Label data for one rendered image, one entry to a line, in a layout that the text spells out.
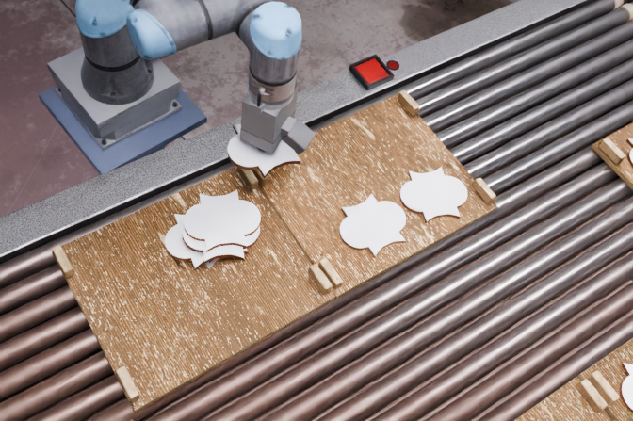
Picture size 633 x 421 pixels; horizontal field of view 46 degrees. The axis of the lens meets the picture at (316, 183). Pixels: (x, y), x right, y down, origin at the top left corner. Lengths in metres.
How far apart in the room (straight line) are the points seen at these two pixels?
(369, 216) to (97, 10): 0.65
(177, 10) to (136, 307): 0.55
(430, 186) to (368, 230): 0.18
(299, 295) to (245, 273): 0.11
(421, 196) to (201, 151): 0.47
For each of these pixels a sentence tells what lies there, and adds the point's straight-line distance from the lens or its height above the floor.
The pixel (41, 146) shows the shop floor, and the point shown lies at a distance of 2.79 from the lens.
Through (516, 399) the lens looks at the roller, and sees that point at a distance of 1.44.
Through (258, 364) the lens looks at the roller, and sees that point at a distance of 1.36.
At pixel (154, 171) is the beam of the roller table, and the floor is 0.91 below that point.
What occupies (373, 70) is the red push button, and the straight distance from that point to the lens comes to 1.76.
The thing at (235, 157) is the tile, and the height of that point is 1.13.
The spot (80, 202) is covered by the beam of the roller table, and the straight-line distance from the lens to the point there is 1.54.
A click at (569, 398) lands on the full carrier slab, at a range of 1.46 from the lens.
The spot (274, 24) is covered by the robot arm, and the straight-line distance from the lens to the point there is 1.09.
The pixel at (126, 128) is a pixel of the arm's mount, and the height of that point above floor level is 0.90.
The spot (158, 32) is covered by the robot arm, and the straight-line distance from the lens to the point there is 1.12.
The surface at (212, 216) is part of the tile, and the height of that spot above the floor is 0.99.
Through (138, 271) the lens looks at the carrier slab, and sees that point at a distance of 1.42.
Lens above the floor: 2.20
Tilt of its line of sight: 56 degrees down
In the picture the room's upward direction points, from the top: 11 degrees clockwise
